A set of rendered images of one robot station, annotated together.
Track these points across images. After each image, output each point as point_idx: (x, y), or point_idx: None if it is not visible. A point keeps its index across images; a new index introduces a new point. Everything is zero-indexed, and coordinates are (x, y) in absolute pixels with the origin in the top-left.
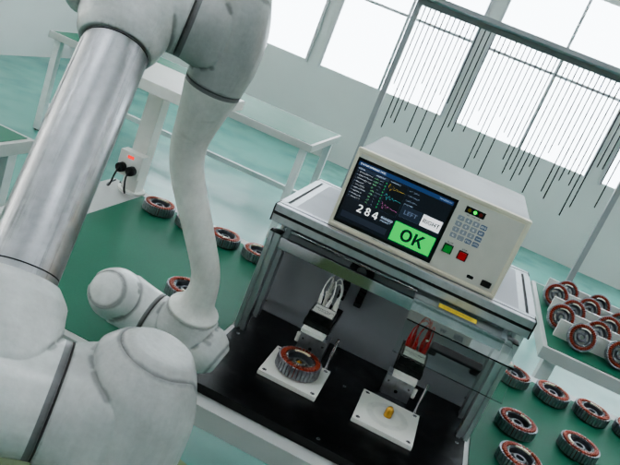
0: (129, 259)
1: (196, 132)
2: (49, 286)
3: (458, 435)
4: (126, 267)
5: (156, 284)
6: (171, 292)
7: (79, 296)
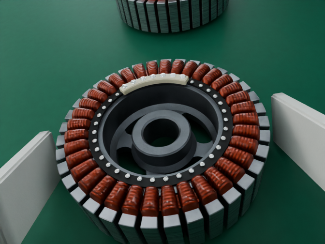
0: (6, 3)
1: None
2: None
3: None
4: (7, 22)
5: (95, 19)
6: (148, 13)
7: None
